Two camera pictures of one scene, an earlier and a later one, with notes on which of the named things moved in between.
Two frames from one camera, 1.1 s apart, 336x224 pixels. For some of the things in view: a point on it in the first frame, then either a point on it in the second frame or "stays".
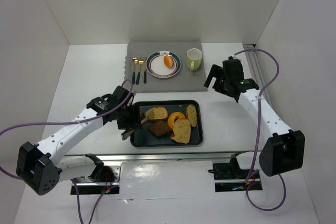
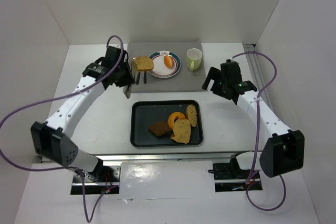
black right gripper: x=218 y=80 stays
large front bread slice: x=182 y=130 stays
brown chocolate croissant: x=160 y=128 stays
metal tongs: x=127 y=132 -> x=127 y=89
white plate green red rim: x=156 y=66 stays
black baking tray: x=164 y=124 stays
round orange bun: x=169 y=61 stays
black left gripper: x=128 y=123 -> x=130 y=77
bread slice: x=158 y=113 -> x=143 y=63
